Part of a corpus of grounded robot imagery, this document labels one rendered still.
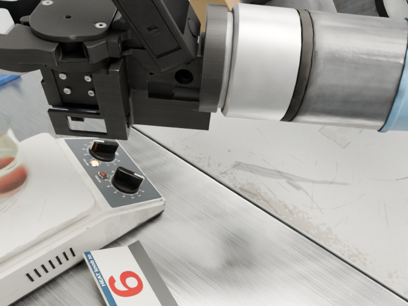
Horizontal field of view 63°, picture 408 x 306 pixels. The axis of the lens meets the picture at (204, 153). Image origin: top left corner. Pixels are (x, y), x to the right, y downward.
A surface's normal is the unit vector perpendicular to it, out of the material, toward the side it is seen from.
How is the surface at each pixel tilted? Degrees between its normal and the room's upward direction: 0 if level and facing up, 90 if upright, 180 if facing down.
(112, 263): 40
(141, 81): 90
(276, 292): 0
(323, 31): 20
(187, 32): 59
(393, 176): 0
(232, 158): 0
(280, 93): 79
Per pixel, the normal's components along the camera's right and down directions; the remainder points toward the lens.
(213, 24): 0.07, -0.32
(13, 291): 0.62, 0.63
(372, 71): 0.01, 0.24
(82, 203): 0.09, -0.65
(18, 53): 0.14, 0.76
